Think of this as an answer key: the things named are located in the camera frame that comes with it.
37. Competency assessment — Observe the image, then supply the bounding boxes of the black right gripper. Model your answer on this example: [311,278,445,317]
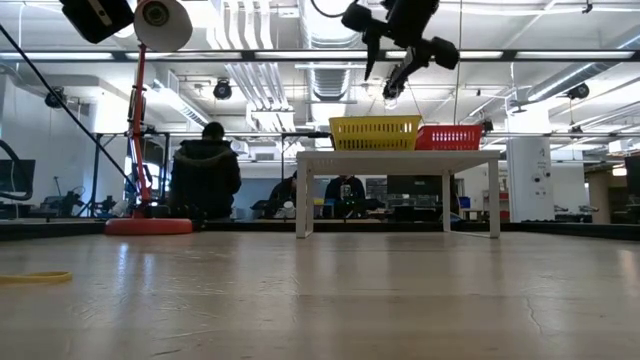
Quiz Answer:
[363,0,460,91]

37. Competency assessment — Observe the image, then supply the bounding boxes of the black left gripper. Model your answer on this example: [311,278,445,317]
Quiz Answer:
[58,0,135,45]

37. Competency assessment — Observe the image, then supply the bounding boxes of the yellow plastic basket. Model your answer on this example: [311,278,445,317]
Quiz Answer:
[328,114,423,152]

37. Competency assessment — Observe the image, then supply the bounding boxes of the red lamp stand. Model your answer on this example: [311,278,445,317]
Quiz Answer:
[103,0,195,236]

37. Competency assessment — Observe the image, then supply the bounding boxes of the red plastic basket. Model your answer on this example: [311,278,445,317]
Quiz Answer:
[414,124,485,152]

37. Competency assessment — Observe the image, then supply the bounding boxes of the white perforated metal shelf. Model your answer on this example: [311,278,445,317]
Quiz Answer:
[294,149,502,240]

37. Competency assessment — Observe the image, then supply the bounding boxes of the person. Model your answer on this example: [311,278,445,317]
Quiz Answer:
[267,170,299,220]
[323,174,367,219]
[168,121,243,221]

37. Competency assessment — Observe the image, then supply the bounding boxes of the dark monitor screen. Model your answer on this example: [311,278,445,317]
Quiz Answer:
[0,158,37,194]

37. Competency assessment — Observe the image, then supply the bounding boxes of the white pillar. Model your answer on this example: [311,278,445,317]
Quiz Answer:
[505,135,555,224]

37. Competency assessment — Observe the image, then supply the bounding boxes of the yellow rubber band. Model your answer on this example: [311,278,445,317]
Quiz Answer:
[0,270,75,286]

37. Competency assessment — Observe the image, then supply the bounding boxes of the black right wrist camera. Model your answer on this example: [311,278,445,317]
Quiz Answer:
[341,2,374,34]

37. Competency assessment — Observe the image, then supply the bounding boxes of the silver ventilation duct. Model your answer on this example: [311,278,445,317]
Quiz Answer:
[299,0,364,101]

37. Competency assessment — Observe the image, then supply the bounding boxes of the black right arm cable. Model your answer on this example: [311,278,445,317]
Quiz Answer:
[309,0,359,20]

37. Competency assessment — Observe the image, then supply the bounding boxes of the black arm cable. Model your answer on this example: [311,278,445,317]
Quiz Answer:
[309,0,359,20]
[0,139,35,202]

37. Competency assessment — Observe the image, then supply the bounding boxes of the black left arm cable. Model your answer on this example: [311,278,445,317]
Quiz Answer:
[0,139,35,202]

